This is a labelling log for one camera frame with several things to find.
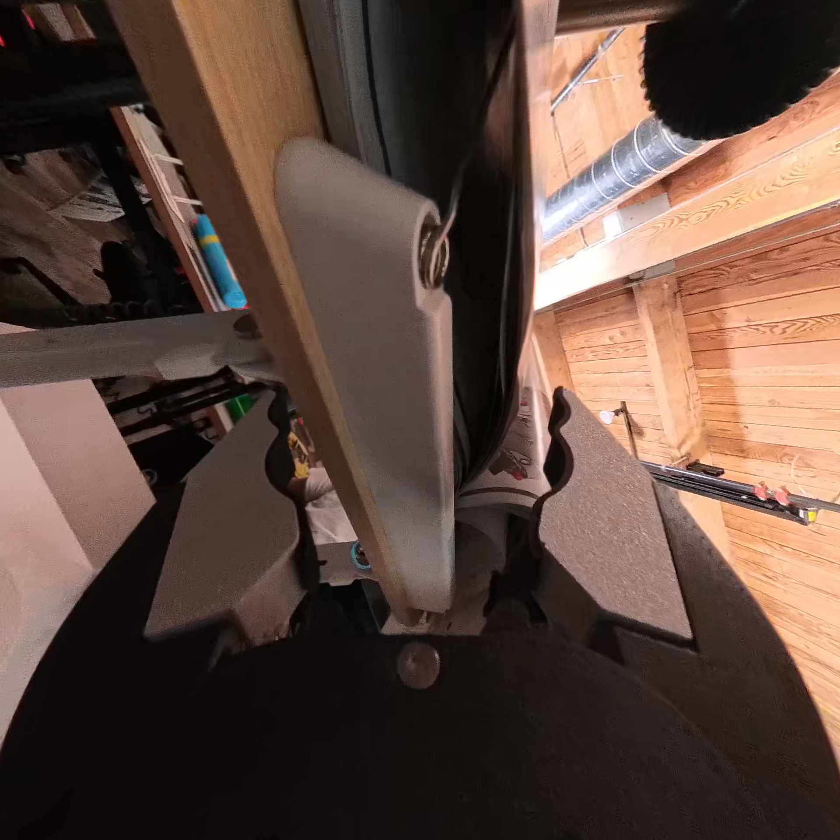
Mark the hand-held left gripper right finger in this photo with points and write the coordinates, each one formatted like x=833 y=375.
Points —
x=610 y=544

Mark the instruction booklet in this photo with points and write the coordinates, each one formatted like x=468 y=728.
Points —
x=518 y=459

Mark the dark grey desk rail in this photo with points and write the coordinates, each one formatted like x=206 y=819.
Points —
x=177 y=400

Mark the black floor lamp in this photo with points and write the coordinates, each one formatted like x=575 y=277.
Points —
x=722 y=65

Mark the blue roll pouch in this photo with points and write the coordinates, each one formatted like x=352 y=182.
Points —
x=216 y=262

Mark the grey metal table beam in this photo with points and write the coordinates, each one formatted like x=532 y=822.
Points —
x=98 y=348

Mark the yellow printed booklet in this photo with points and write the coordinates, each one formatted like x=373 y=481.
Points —
x=300 y=459

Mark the wooden background desk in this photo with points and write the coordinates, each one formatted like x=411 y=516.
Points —
x=157 y=170

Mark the green plastic bin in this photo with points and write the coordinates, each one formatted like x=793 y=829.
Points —
x=239 y=407

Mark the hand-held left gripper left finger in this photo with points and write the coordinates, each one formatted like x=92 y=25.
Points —
x=223 y=544

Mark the silver ventilation duct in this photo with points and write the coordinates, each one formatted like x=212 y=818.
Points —
x=610 y=174

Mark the black ceiling rail fixture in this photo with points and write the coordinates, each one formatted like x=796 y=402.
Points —
x=722 y=487

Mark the black office chair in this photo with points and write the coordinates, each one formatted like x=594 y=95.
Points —
x=124 y=275

